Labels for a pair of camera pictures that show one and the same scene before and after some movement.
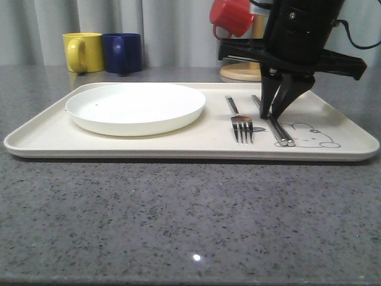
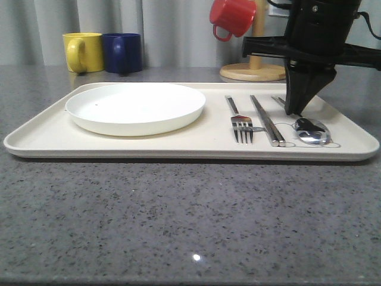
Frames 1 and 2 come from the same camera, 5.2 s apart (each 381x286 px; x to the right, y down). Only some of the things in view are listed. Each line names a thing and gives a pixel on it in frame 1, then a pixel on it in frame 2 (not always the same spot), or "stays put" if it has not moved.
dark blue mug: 122,52 stays put
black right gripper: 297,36 -> 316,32
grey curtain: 172,31 stays put
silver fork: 242,126 stays put
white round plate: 134,109 stays put
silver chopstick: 281,130 -> 281,141
